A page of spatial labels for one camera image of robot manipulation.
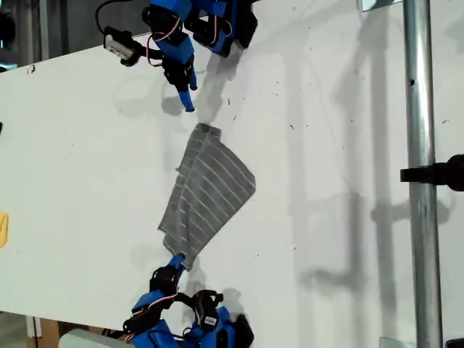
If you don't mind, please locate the grey striped towel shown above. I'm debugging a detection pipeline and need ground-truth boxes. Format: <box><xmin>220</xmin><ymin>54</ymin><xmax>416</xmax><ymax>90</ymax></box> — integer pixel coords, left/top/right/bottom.
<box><xmin>157</xmin><ymin>122</ymin><xmax>257</xmax><ymax>272</ymax></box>

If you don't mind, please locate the white box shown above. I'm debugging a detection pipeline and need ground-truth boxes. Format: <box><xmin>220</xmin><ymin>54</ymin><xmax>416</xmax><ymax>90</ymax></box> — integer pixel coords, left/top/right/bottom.
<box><xmin>57</xmin><ymin>328</ymin><xmax>135</xmax><ymax>348</ymax></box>

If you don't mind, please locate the wooden table support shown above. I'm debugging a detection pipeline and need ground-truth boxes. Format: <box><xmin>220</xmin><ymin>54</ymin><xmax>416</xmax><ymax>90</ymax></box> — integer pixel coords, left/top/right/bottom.
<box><xmin>25</xmin><ymin>315</ymin><xmax>62</xmax><ymax>340</ymax></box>

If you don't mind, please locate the yellow object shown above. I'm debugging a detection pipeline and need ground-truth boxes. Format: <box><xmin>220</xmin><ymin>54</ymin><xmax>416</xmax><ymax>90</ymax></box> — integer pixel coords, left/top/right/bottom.
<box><xmin>0</xmin><ymin>212</ymin><xmax>10</xmax><ymax>249</ymax></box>

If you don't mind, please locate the black clamp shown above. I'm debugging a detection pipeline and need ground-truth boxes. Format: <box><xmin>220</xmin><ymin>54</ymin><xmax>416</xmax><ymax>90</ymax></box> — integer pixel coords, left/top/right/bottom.
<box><xmin>399</xmin><ymin>154</ymin><xmax>464</xmax><ymax>192</ymax></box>

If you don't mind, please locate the black camera stalk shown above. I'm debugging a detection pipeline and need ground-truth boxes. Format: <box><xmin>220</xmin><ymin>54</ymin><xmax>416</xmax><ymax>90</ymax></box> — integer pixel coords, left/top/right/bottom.
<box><xmin>132</xmin><ymin>42</ymin><xmax>165</xmax><ymax>61</ymax></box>
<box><xmin>173</xmin><ymin>291</ymin><xmax>199</xmax><ymax>309</ymax></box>

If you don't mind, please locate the red white servo wire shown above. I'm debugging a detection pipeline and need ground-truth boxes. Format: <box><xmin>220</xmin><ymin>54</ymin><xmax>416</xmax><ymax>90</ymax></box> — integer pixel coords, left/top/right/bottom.
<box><xmin>146</xmin><ymin>14</ymin><xmax>183</xmax><ymax>67</ymax></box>

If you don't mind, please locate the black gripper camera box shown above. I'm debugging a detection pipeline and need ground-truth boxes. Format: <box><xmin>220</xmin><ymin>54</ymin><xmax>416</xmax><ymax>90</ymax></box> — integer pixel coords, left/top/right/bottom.
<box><xmin>194</xmin><ymin>289</ymin><xmax>224</xmax><ymax>331</ymax></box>
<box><xmin>103</xmin><ymin>25</ymin><xmax>141</xmax><ymax>67</ymax></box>

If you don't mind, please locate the black camera cable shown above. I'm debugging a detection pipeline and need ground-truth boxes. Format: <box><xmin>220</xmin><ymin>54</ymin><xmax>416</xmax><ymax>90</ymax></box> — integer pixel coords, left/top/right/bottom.
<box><xmin>94</xmin><ymin>0</ymin><xmax>132</xmax><ymax>36</ymax></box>

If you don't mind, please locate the metal table bracket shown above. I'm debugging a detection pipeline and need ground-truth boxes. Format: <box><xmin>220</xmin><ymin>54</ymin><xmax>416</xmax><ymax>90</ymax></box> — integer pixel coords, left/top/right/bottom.
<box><xmin>357</xmin><ymin>0</ymin><xmax>399</xmax><ymax>12</ymax></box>

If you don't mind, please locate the steel post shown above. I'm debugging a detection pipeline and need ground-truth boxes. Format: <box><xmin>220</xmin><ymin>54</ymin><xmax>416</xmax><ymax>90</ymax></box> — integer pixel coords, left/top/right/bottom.
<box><xmin>402</xmin><ymin>0</ymin><xmax>444</xmax><ymax>348</ymax></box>

